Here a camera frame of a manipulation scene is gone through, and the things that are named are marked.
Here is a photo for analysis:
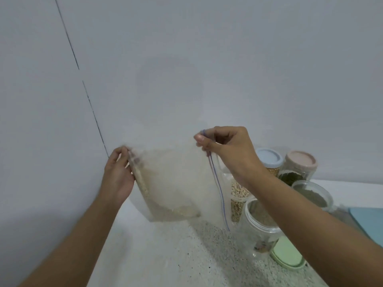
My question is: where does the person's right hand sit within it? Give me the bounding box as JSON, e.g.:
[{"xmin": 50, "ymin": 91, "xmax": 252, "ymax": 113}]
[{"xmin": 193, "ymin": 126, "xmax": 264, "ymax": 183}]

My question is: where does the person's left hand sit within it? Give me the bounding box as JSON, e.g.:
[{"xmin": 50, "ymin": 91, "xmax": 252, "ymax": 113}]
[{"xmin": 100, "ymin": 146, "xmax": 136, "ymax": 207}]

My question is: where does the clear zip bag with grains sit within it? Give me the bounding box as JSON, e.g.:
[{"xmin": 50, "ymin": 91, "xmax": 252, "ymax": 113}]
[{"xmin": 127, "ymin": 130, "xmax": 233, "ymax": 232}]

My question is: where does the person's right forearm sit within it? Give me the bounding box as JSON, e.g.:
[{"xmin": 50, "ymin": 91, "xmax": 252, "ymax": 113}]
[{"xmin": 236, "ymin": 164, "xmax": 383, "ymax": 287}]

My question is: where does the person's left forearm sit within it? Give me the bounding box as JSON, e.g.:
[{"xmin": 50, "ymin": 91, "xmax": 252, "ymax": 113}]
[{"xmin": 19, "ymin": 194, "xmax": 124, "ymax": 287}]

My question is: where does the clear jar of pale beans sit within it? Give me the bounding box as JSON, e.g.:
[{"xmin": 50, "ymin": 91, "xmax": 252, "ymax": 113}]
[{"xmin": 230, "ymin": 179, "xmax": 252, "ymax": 223}]

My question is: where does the blue-lidded jar of grains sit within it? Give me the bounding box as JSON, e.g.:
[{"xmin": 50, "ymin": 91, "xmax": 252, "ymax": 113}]
[{"xmin": 255, "ymin": 148, "xmax": 284, "ymax": 177}]

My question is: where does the pink-lidded jar of green beans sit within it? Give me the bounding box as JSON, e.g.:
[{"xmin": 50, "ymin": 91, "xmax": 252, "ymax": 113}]
[{"xmin": 278, "ymin": 150, "xmax": 318, "ymax": 187}]

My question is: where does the open clear jar with label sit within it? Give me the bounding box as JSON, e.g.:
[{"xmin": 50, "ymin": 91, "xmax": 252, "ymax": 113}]
[{"xmin": 239, "ymin": 198, "xmax": 283, "ymax": 261}]

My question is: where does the open jar of green powder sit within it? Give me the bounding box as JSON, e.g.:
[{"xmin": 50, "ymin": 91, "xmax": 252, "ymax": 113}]
[{"xmin": 291, "ymin": 180, "xmax": 334, "ymax": 213}]

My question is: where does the green jar lid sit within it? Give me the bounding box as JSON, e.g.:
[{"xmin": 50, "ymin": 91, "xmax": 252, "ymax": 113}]
[{"xmin": 269, "ymin": 235, "xmax": 306, "ymax": 270}]

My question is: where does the blue flat board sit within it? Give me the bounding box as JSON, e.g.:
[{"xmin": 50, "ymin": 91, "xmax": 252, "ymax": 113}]
[{"xmin": 348, "ymin": 207, "xmax": 383, "ymax": 249}]

